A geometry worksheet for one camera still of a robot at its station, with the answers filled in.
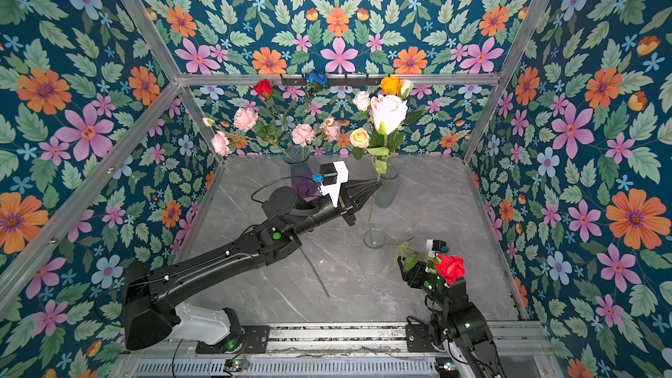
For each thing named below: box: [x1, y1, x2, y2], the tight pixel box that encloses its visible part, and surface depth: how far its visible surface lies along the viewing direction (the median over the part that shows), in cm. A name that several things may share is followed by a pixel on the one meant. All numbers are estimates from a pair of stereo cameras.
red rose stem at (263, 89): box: [253, 78, 294, 155], surface depth 86 cm
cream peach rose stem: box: [349, 127, 371, 161], surface depth 66 cm
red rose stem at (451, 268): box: [392, 236, 466, 286], surface depth 52 cm
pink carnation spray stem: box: [202, 106, 286, 157], surface depth 79 cm
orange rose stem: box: [379, 76, 403, 97], surface depth 82 cm
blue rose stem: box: [305, 70, 329, 88], surface depth 84 cm
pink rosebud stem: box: [369, 94, 409, 245], surface depth 40 cm
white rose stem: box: [353, 90, 371, 112], surface depth 76 cm
